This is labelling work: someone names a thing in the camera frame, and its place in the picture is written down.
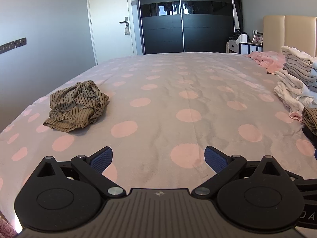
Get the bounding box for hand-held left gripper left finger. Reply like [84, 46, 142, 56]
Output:
[37, 146, 127, 200]

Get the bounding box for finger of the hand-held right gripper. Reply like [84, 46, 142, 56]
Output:
[285, 171, 317, 199]

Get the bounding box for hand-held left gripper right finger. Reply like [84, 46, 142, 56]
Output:
[191, 146, 286, 200]

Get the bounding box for brown striped shorts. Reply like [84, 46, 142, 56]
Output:
[43, 80, 110, 132]

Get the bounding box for stack of folded light clothes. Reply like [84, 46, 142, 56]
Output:
[274, 45, 317, 116]

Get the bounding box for dark cloth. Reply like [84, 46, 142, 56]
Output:
[302, 126, 317, 150]

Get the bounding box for folded brown striped garment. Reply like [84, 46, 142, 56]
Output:
[301, 107, 317, 137]

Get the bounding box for light pink garment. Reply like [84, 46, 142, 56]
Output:
[289, 111, 303, 122]

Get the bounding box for bed with pink polka-dot blanket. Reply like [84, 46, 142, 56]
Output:
[0, 52, 317, 230]

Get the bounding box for pink crumpled cloth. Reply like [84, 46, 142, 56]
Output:
[248, 51, 288, 74]

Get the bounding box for white nightstand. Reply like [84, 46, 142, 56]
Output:
[226, 40, 263, 54]

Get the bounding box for pink fuzzy garment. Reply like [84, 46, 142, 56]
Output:
[0, 216, 16, 236]

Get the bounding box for black sliding-door wardrobe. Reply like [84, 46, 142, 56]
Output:
[137, 0, 242, 55]

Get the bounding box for beige padded headboard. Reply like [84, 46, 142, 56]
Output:
[263, 15, 317, 58]

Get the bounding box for white door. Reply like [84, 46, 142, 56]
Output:
[85, 0, 138, 66]

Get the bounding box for picture frame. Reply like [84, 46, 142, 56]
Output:
[251, 33, 264, 45]

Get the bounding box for black wall switch strip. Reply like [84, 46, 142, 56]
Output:
[0, 37, 27, 54]

